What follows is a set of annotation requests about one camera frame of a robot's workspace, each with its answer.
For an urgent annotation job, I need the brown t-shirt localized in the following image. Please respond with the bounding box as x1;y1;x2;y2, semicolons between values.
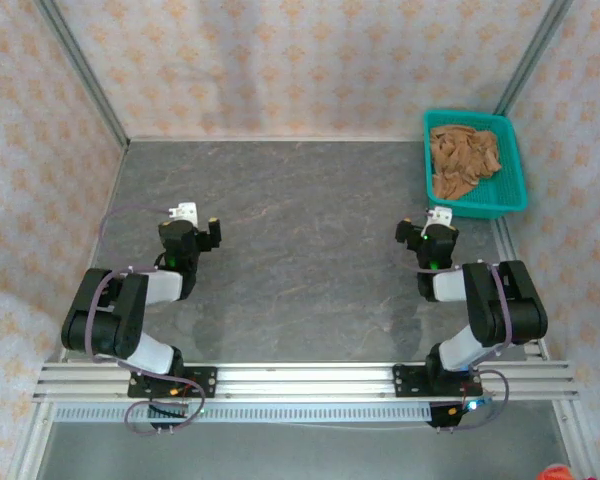
428;123;504;200

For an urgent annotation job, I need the teal plastic mesh basket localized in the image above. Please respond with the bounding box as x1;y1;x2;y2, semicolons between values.
422;109;530;220

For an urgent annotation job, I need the black controller board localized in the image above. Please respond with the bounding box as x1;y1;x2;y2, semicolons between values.
428;399;489;432

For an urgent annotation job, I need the red object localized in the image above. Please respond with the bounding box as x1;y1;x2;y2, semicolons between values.
538;463;574;480

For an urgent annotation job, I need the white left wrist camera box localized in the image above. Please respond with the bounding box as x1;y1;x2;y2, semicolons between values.
167;201;199;227

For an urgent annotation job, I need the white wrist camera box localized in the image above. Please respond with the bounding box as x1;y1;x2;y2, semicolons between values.
426;205;454;236
167;201;199;227

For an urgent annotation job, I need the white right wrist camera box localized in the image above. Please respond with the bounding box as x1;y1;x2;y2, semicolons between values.
426;205;454;236

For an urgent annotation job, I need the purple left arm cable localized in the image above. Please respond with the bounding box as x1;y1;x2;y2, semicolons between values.
87;202;207;436

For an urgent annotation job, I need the aluminium table edge rail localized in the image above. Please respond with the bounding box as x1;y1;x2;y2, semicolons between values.
492;217;600;480
7;139;131;480
125;134;426;143

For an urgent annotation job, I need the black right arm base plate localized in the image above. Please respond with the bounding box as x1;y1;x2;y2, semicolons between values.
392;364;483;400

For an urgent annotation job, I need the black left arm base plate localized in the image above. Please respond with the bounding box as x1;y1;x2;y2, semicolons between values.
127;366;218;400

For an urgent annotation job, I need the aluminium frame post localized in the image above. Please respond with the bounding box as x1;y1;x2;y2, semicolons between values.
493;0;575;119
33;0;131;151

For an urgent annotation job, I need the aluminium mounting rail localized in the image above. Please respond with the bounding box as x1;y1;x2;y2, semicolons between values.
32;362;580;404

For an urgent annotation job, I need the grey slotted cable duct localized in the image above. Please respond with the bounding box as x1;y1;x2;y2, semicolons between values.
49;403;434;425

